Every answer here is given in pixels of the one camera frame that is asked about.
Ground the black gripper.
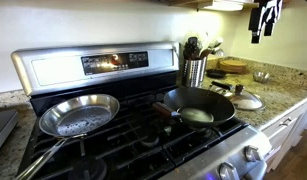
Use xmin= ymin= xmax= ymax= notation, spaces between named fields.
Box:
xmin=248 ymin=0 xmax=284 ymax=44

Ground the silver lid with brown knob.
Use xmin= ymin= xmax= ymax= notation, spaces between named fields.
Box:
xmin=222 ymin=84 xmax=266 ymax=112

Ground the silver stove knob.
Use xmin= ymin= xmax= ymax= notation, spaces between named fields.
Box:
xmin=218 ymin=162 xmax=241 ymax=180
xmin=244 ymin=144 xmax=264 ymax=163

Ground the stainless steel frying pan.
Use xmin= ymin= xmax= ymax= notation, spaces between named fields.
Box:
xmin=14 ymin=93 xmax=121 ymax=180

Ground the small metal bowl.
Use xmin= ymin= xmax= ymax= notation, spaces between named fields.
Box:
xmin=252 ymin=70 xmax=273 ymax=84

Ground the under-cabinet light strip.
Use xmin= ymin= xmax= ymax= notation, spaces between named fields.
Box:
xmin=197 ymin=0 xmax=246 ymax=12

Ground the small black cast iron skillet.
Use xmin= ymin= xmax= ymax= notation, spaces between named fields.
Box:
xmin=206 ymin=68 xmax=228 ymax=80

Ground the dark wooden spatula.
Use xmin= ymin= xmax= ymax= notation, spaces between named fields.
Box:
xmin=184 ymin=36 xmax=202 ymax=61

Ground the perforated steel utensil holder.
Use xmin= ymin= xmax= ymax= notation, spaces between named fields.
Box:
xmin=181 ymin=56 xmax=208 ymax=89

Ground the kitchen base cabinet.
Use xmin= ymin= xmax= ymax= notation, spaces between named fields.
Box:
xmin=261 ymin=98 xmax=307 ymax=173

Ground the stainless steel gas range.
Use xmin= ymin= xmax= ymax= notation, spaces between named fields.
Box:
xmin=11 ymin=41 xmax=273 ymax=180

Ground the black flat countertop appliance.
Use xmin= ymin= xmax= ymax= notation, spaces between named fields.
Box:
xmin=0 ymin=109 xmax=19 ymax=158

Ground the wire balloon whisk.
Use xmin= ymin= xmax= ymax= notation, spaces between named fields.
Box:
xmin=211 ymin=45 xmax=226 ymax=58

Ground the metal drawer handle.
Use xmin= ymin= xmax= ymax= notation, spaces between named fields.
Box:
xmin=278 ymin=117 xmax=293 ymax=127

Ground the black wok with wooden handle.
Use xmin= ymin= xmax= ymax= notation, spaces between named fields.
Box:
xmin=152 ymin=80 xmax=237 ymax=130

